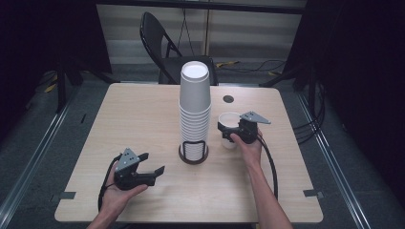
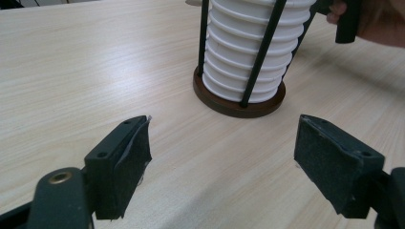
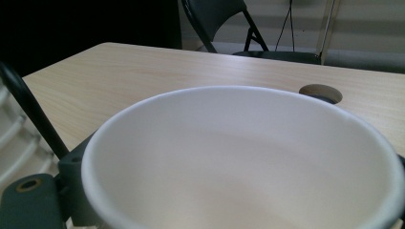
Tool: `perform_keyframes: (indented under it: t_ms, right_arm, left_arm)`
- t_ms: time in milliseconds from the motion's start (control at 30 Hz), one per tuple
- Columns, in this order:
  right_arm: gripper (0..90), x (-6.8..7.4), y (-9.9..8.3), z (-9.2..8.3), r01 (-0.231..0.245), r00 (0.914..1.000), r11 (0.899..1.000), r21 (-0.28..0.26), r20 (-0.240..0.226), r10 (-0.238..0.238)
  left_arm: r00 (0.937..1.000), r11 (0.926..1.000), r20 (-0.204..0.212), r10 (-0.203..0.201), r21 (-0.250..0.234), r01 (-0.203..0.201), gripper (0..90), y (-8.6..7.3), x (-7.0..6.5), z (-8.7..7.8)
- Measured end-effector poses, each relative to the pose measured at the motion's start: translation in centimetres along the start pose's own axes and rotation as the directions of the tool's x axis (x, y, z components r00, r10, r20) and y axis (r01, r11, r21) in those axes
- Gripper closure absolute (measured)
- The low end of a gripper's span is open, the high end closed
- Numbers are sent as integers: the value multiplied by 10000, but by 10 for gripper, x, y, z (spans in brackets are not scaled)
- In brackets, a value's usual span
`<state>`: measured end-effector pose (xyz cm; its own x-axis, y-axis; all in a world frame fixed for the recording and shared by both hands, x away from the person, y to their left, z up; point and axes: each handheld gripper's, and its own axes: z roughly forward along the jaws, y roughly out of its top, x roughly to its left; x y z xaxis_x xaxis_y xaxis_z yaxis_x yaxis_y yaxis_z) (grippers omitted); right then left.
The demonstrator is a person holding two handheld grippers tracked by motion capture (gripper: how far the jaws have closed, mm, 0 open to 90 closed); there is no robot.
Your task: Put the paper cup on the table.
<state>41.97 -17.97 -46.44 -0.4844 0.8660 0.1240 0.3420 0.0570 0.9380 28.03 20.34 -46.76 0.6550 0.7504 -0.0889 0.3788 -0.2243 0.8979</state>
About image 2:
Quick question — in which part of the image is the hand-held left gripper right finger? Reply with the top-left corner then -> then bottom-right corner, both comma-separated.
292,114 -> 386,220

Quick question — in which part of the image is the stack of white paper cups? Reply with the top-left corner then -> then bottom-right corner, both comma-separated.
202,0 -> 318,104

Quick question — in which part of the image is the dark round cup holder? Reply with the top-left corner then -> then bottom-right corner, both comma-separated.
192,0 -> 320,119

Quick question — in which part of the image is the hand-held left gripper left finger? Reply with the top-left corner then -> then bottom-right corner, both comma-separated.
83,114 -> 154,221

